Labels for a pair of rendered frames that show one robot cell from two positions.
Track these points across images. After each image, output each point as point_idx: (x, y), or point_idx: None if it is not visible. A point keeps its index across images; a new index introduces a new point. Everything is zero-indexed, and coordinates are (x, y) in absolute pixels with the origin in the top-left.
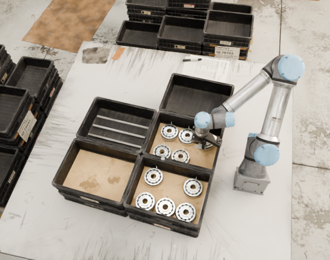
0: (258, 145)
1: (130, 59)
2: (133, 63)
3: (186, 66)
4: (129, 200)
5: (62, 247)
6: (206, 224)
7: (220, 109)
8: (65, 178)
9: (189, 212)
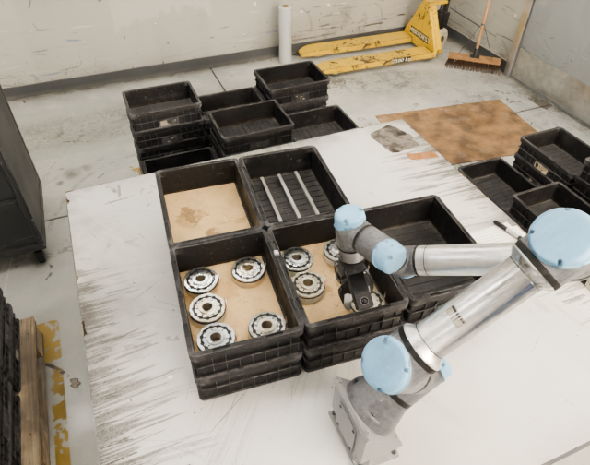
0: (389, 335)
1: (427, 170)
2: (424, 175)
3: (490, 232)
4: (189, 260)
5: (99, 252)
6: (235, 404)
7: (406, 247)
8: (182, 190)
9: (218, 341)
